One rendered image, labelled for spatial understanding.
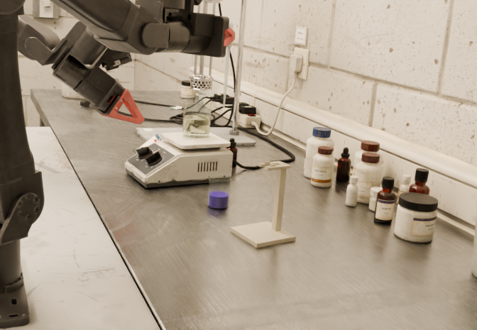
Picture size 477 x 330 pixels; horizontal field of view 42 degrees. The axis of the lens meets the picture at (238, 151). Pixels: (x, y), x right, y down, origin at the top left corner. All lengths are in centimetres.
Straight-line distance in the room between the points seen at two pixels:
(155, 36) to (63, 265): 35
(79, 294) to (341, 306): 34
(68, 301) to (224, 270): 23
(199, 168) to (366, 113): 47
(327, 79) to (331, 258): 79
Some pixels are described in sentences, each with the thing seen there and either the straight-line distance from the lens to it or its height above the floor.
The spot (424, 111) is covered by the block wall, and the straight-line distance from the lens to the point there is 138.
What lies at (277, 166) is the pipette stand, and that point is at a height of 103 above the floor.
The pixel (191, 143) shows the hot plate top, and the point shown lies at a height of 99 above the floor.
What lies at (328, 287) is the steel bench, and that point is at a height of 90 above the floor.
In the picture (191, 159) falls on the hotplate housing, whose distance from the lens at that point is 129.
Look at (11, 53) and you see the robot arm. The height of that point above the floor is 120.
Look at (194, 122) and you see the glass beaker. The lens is 133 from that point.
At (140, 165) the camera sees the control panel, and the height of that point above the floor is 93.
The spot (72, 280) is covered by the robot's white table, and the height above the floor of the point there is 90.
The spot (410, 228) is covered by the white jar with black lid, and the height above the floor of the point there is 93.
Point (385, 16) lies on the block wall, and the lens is 151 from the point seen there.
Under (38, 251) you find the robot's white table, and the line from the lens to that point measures 98.
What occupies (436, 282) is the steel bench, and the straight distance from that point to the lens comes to 99.
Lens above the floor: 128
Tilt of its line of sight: 13 degrees down
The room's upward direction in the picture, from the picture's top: 4 degrees clockwise
